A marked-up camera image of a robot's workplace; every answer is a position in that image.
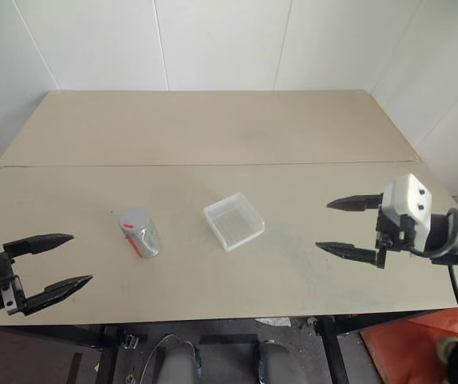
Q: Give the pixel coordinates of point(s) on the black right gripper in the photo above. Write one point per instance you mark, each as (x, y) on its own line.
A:
(392, 234)

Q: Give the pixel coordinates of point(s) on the clear square plastic container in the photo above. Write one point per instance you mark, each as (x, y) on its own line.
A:
(234, 222)

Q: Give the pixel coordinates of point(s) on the small metal caster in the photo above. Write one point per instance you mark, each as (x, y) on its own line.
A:
(130, 341)

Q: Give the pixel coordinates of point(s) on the crumpled white plastic scrap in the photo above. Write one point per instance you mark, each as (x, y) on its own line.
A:
(273, 321)

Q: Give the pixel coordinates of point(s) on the orange red floor panel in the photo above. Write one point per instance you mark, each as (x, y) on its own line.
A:
(404, 348)

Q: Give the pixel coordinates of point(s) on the grey rounded shape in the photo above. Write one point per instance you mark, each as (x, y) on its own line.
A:
(274, 364)

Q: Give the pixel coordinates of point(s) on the black table frame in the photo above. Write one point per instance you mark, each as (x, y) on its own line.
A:
(332, 352)

